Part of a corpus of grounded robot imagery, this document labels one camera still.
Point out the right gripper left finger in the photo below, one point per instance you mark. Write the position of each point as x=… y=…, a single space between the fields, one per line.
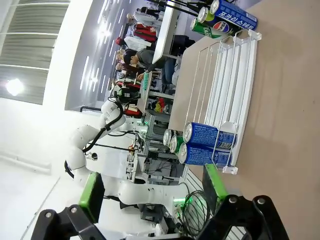
x=91 y=195

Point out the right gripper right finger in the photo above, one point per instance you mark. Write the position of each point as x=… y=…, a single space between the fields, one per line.
x=215 y=190

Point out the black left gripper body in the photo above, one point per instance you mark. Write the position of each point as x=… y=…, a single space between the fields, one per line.
x=125 y=93

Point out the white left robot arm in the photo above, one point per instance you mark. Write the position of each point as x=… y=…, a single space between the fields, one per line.
x=80 y=140

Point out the seated person grey shirt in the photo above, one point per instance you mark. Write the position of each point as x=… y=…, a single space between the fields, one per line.
x=142 y=56

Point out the blue Pocari Sweat can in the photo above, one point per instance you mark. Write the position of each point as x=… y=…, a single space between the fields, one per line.
x=202 y=133
x=200 y=155
x=235 y=17

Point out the green Chilsung cider can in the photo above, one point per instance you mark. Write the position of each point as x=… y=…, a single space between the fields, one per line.
x=206 y=31
x=176 y=145
x=168 y=137

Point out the clear acrylic can rack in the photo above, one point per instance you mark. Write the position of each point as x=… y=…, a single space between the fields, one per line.
x=240 y=87

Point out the black Pepsi can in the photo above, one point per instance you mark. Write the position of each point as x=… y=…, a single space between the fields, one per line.
x=221 y=26

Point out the aluminium frame equipment stand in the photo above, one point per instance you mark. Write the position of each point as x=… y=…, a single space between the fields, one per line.
x=155 y=142

